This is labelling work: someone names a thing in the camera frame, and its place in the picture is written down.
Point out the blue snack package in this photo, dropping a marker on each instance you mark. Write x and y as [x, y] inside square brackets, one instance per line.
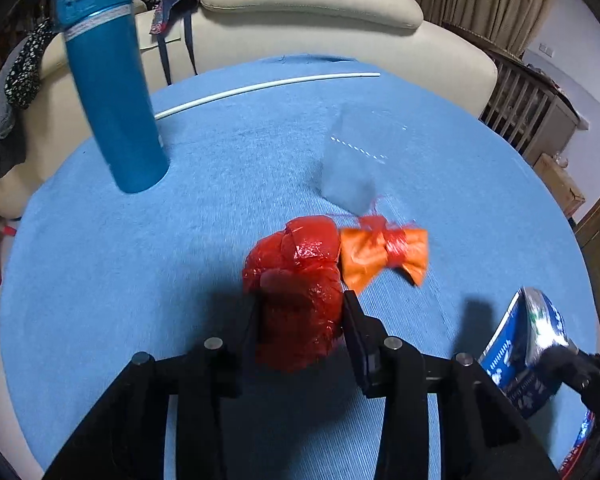
[530, 325]

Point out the wooden baby crib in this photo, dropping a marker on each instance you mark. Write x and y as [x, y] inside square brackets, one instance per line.
[526, 108]

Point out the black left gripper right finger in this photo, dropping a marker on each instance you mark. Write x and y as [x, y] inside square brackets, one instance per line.
[376, 358]

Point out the red plastic bag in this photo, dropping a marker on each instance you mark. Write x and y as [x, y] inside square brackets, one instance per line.
[294, 278]

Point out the clear plastic bag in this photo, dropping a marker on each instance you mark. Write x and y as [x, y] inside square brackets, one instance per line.
[362, 154]

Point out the blue table cloth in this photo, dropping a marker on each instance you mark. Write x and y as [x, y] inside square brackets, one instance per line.
[286, 176]

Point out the dark clothes on sofa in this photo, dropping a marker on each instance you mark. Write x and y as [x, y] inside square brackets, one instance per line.
[20, 75]

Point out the blue thermos bottle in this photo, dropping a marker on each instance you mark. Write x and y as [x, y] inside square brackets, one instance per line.
[104, 58]

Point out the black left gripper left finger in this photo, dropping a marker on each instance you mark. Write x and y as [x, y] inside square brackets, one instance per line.
[219, 353]

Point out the orange folded wrapper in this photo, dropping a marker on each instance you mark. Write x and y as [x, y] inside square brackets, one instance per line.
[377, 244]

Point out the brown cardboard box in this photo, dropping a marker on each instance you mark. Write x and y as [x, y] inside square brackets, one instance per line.
[557, 180]

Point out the cream leather sofa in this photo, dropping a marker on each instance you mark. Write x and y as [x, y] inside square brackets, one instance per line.
[390, 34]

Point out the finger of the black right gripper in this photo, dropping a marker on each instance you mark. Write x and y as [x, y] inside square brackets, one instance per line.
[576, 369]

